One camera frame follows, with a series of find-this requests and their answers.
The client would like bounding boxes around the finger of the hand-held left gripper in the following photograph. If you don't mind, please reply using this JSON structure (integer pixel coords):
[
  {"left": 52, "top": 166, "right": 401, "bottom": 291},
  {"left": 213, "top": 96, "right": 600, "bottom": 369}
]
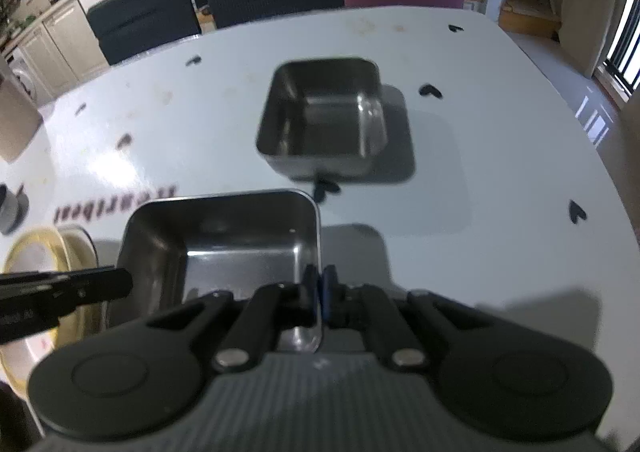
[{"left": 54, "top": 267, "right": 134, "bottom": 307}]

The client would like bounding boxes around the white kitchen cabinet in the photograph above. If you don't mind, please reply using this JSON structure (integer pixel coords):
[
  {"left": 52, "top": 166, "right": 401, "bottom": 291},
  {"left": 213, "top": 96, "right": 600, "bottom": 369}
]
[{"left": 2, "top": 0, "right": 111, "bottom": 105}]

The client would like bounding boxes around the small rectangular steel tray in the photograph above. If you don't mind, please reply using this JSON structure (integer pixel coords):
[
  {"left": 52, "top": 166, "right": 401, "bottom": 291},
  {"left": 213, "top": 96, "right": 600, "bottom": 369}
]
[{"left": 255, "top": 56, "right": 390, "bottom": 183}]

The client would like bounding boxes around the white washing machine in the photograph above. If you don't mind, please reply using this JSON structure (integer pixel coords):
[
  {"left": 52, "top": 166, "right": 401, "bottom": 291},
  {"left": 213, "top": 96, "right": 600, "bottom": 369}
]
[{"left": 7, "top": 48, "right": 44, "bottom": 105}]

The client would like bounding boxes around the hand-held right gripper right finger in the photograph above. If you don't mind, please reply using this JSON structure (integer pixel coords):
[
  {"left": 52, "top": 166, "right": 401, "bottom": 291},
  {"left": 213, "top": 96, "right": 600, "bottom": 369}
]
[{"left": 321, "top": 265, "right": 496, "bottom": 375}]

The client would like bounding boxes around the cream ceramic dish with handles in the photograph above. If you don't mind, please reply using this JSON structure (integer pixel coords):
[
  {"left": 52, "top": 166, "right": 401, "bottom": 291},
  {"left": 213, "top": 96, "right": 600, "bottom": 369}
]
[{"left": 0, "top": 226, "right": 109, "bottom": 389}]

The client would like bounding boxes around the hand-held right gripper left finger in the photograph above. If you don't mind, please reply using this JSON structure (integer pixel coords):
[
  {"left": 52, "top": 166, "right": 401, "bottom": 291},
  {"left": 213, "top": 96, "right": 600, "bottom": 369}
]
[{"left": 147, "top": 266, "right": 321, "bottom": 375}]

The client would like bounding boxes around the beige cylindrical container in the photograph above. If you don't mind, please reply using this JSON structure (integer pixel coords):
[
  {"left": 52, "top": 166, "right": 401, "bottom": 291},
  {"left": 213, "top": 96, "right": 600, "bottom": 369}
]
[{"left": 0, "top": 54, "right": 45, "bottom": 164}]

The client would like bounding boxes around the beige curtain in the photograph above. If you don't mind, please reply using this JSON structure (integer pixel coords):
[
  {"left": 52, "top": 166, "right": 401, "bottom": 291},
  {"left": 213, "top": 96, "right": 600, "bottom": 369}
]
[{"left": 559, "top": 0, "right": 637, "bottom": 78}]

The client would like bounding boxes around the large rectangular steel tray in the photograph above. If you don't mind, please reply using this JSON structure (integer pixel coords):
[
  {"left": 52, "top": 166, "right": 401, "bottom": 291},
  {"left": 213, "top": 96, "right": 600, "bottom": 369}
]
[{"left": 115, "top": 189, "right": 324, "bottom": 354}]

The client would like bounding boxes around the small steel cup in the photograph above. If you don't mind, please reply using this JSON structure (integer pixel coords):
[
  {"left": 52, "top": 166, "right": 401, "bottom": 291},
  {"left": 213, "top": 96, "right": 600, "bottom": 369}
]
[{"left": 0, "top": 184, "right": 29, "bottom": 235}]

